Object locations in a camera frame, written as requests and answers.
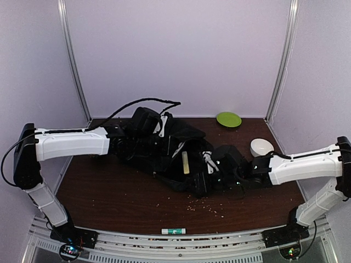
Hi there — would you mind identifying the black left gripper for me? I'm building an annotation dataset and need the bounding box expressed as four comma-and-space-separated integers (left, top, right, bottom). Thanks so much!
134, 134, 179, 157

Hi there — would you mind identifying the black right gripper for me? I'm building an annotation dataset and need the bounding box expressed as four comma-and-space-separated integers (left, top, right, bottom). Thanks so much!
187, 170, 242, 195

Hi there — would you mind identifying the black student backpack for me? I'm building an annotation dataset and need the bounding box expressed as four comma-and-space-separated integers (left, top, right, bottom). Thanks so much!
119, 118, 213, 196

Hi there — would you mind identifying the yellow highlighter marker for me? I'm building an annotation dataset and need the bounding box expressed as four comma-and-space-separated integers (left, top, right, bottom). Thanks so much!
182, 151, 190, 175

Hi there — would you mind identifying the green white glue stick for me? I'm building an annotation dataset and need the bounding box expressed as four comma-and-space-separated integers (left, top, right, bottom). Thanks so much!
161, 228, 186, 235

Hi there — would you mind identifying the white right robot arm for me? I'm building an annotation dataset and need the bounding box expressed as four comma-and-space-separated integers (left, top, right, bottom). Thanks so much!
200, 136, 350, 242

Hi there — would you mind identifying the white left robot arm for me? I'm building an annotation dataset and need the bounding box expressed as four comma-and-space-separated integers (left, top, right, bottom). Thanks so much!
13, 107, 169, 243

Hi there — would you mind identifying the white bowl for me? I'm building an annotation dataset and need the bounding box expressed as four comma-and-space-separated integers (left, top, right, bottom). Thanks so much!
250, 138, 274, 157

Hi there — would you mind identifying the green plate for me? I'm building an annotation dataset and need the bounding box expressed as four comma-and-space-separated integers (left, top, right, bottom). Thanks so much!
216, 112, 242, 128

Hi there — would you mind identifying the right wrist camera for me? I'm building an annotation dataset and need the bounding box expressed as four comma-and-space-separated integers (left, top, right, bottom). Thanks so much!
202, 151, 219, 174

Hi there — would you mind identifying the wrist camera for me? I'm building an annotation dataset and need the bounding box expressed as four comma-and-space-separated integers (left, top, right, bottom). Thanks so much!
155, 112, 173, 138
202, 151, 219, 174

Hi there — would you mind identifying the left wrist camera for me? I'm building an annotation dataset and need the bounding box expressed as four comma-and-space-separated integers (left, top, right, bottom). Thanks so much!
155, 112, 173, 138

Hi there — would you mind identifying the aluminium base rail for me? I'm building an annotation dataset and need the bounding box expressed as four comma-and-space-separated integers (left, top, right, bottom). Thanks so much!
20, 217, 340, 262

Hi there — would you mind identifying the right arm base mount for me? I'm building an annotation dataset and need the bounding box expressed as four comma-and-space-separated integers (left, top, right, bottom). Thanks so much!
262, 225, 309, 248

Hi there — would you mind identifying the right aluminium frame post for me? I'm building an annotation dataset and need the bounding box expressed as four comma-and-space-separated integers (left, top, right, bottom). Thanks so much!
265, 0, 299, 124

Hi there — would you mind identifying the aluminium frame post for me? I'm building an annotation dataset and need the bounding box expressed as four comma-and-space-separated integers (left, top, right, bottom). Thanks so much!
57, 0, 92, 123
265, 0, 299, 124

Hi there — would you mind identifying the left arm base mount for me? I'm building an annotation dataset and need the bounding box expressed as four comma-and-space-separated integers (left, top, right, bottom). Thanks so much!
50, 226, 98, 249

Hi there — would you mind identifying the left aluminium frame post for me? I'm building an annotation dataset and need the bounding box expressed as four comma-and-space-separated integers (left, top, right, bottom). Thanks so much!
57, 0, 92, 123

